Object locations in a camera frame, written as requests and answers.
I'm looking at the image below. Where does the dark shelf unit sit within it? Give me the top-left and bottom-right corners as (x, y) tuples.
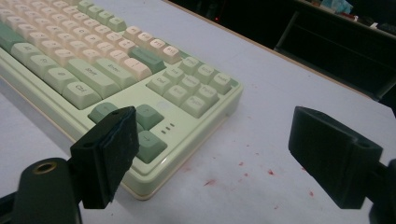
(274, 0), (396, 102)

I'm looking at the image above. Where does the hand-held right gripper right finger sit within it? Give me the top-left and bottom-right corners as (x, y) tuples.
(288, 105), (384, 210)

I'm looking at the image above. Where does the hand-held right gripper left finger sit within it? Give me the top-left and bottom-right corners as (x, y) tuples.
(69, 105), (140, 209)

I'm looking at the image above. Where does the green and cream keyboard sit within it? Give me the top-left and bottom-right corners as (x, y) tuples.
(0, 0), (244, 201)

